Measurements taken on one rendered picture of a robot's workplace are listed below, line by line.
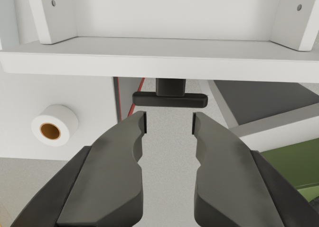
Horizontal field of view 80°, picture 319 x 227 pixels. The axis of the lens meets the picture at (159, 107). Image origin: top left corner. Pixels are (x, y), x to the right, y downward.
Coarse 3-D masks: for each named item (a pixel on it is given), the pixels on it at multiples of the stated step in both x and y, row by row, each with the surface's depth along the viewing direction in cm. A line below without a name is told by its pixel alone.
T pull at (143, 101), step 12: (156, 84) 18; (168, 84) 18; (180, 84) 18; (132, 96) 19; (144, 96) 18; (156, 96) 18; (168, 96) 18; (180, 96) 18; (192, 96) 18; (204, 96) 18
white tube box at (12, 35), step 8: (0, 0) 26; (8, 0) 28; (0, 8) 27; (8, 8) 28; (0, 16) 27; (8, 16) 28; (0, 24) 27; (8, 24) 29; (16, 24) 30; (0, 32) 28; (8, 32) 29; (16, 32) 30; (0, 40) 28; (8, 40) 29; (16, 40) 31; (0, 48) 29
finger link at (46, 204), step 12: (84, 156) 9; (72, 168) 8; (60, 180) 8; (72, 180) 8; (48, 192) 7; (60, 192) 7; (36, 204) 7; (48, 204) 7; (60, 204) 7; (24, 216) 6; (36, 216) 6; (48, 216) 6
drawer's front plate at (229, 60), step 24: (24, 48) 17; (48, 48) 17; (72, 48) 17; (96, 48) 17; (120, 48) 17; (144, 48) 18; (168, 48) 18; (192, 48) 18; (216, 48) 18; (240, 48) 18; (264, 48) 18; (288, 48) 19; (312, 48) 19; (24, 72) 16; (48, 72) 16; (72, 72) 16; (96, 72) 16; (120, 72) 16; (144, 72) 16; (168, 72) 15; (192, 72) 15; (216, 72) 15; (240, 72) 15; (264, 72) 15; (288, 72) 15; (312, 72) 15
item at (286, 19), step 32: (32, 0) 17; (64, 0) 20; (96, 0) 21; (128, 0) 21; (160, 0) 21; (192, 0) 21; (224, 0) 21; (256, 0) 21; (288, 0) 19; (64, 32) 20; (96, 32) 23; (128, 32) 23; (160, 32) 23; (192, 32) 22; (224, 32) 22; (256, 32) 22; (288, 32) 19
